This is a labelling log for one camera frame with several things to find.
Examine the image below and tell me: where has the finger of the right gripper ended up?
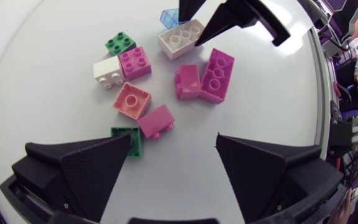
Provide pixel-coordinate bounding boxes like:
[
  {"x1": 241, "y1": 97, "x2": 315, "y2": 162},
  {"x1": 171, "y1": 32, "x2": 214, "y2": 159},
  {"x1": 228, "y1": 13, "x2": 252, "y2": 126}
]
[
  {"x1": 178, "y1": 0, "x2": 207, "y2": 22},
  {"x1": 195, "y1": 0, "x2": 291, "y2": 47}
]

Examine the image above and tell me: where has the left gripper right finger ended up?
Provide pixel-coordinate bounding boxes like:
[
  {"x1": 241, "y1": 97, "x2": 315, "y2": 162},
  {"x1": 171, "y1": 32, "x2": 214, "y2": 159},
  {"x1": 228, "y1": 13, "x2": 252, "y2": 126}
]
[{"x1": 215, "y1": 132, "x2": 344, "y2": 224}]

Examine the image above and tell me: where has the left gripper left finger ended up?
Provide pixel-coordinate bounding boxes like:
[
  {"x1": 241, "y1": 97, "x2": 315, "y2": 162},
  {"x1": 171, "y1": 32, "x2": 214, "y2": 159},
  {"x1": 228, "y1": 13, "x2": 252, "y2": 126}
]
[{"x1": 11, "y1": 134, "x2": 132, "y2": 223}]

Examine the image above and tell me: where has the clear blue toy brick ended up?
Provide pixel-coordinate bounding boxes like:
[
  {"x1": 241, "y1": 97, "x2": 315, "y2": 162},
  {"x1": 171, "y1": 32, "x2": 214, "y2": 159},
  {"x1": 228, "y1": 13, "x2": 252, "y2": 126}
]
[{"x1": 159, "y1": 8, "x2": 181, "y2": 30}]

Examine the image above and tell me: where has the large white toy brick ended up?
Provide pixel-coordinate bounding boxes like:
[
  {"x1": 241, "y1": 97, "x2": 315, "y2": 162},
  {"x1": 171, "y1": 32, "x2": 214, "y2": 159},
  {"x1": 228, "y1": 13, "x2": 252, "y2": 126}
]
[{"x1": 158, "y1": 19, "x2": 206, "y2": 61}]

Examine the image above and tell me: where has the large magenta toy brick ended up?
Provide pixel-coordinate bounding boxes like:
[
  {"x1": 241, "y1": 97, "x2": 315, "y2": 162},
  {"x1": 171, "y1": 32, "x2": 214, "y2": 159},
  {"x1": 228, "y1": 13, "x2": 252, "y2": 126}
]
[{"x1": 198, "y1": 48, "x2": 235, "y2": 105}]

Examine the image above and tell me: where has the small green toy brick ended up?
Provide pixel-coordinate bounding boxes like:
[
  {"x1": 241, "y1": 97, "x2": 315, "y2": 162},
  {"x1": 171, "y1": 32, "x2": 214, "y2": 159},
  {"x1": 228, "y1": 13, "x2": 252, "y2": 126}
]
[
  {"x1": 110, "y1": 126, "x2": 142, "y2": 158},
  {"x1": 104, "y1": 30, "x2": 137, "y2": 57}
]

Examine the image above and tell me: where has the small pink toy brick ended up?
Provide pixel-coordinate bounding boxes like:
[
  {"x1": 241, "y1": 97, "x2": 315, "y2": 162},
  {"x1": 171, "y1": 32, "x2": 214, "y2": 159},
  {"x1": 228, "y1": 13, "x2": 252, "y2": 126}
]
[
  {"x1": 174, "y1": 64, "x2": 202, "y2": 101},
  {"x1": 136, "y1": 104, "x2": 176, "y2": 140}
]

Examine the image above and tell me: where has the small magenta toy brick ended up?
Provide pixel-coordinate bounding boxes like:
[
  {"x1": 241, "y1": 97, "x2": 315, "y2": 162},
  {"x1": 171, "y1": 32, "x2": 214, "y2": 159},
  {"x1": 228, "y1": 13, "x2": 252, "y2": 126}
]
[{"x1": 117, "y1": 46, "x2": 152, "y2": 82}]

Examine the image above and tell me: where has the small salmon toy brick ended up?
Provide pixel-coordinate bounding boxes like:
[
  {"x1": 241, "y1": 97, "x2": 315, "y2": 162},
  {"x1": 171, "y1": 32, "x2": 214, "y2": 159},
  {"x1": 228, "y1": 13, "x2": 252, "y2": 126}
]
[{"x1": 112, "y1": 82, "x2": 152, "y2": 121}]

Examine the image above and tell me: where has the small white toy brick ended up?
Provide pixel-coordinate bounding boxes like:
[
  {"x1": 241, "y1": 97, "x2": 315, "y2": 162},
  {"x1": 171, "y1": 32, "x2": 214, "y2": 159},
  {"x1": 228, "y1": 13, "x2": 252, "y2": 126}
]
[{"x1": 93, "y1": 55, "x2": 126, "y2": 90}]

